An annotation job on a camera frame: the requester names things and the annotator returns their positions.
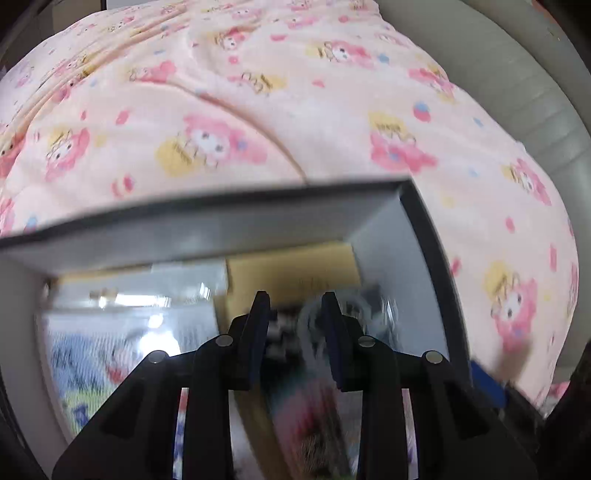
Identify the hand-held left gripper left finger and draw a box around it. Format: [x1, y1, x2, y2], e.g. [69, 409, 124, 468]
[52, 291, 272, 480]

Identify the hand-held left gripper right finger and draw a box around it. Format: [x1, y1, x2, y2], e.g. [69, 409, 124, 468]
[321, 292, 539, 480]

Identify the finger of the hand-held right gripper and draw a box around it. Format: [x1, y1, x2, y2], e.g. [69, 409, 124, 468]
[468, 359, 546, 443]

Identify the phone case packet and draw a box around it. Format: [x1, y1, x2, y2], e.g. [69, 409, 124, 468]
[231, 286, 402, 480]

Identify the grey storage box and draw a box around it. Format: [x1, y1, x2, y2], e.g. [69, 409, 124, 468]
[0, 178, 476, 480]

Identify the cartoon print plastic packet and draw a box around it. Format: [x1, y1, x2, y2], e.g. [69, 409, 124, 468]
[37, 263, 232, 480]

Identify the yellow card insert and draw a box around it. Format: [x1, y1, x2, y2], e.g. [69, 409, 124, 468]
[226, 244, 363, 305]

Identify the pink printed blanket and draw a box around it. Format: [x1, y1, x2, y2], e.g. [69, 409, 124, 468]
[0, 0, 580, 416]

